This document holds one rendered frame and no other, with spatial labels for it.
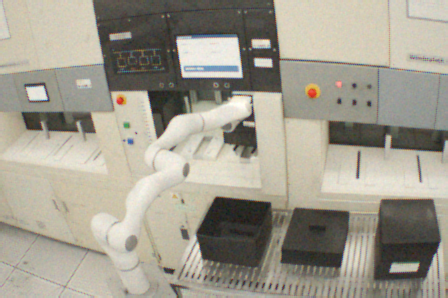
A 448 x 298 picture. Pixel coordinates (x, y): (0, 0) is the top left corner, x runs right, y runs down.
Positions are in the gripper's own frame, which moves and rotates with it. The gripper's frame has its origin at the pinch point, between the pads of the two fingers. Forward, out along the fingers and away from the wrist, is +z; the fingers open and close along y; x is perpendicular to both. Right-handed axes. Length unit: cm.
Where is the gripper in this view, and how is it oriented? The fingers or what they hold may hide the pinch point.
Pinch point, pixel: (246, 94)
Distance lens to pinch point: 234.1
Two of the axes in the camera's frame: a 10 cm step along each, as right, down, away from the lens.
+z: 3.4, -5.5, 7.6
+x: -1.1, -8.3, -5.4
